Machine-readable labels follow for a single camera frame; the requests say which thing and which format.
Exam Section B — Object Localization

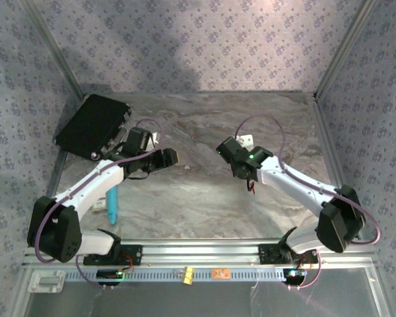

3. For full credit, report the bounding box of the black ribbed carrying case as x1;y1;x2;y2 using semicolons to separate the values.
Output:
54;94;133;162

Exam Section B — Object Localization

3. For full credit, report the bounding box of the light blue plastic tool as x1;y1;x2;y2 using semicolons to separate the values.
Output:
107;186;121;226

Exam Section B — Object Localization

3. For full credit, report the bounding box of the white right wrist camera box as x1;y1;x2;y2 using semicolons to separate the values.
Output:
234;134;254;150

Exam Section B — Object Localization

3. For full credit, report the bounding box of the aluminium side rail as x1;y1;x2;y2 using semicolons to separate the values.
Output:
36;95;86;242
313;95;361;239

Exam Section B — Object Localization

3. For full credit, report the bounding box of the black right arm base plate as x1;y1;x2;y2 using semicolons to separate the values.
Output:
257;243;319;265

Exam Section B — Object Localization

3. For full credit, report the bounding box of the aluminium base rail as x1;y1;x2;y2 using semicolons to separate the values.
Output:
21;239;379;268

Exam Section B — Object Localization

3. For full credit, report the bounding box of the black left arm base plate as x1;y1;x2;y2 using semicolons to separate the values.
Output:
82;244;143;267

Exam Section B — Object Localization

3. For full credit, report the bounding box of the grey slotted cable duct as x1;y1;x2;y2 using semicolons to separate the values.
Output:
64;267;286;281

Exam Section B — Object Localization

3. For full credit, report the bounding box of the aluminium corner post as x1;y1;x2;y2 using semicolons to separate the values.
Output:
19;0;86;100
312;0;380;100

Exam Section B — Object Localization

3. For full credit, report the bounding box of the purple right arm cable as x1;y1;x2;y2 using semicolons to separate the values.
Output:
239;114;382;291

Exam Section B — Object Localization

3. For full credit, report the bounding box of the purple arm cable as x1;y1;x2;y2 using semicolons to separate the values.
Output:
239;114;382;291
34;118;166;290

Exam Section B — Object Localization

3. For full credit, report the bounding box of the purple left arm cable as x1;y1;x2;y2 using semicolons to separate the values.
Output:
34;118;166;290

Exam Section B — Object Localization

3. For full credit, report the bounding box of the white plastic bracket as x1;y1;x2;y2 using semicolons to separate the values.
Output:
28;269;66;294

